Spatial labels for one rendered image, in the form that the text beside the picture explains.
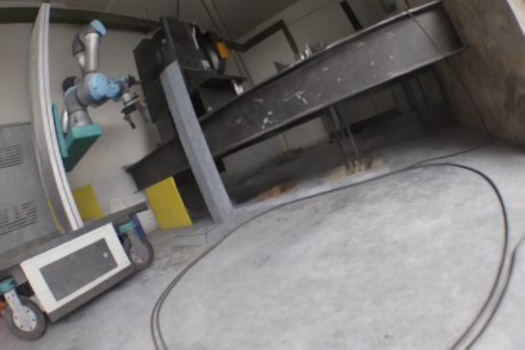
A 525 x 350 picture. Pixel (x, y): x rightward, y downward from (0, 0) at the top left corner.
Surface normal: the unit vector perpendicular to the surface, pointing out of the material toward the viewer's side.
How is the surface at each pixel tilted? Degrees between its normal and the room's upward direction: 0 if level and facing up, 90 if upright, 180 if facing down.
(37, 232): 90
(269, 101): 90
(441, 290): 0
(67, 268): 90
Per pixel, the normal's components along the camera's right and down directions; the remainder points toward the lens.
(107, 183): 0.80, -0.31
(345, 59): -0.48, 0.21
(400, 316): -0.37, -0.93
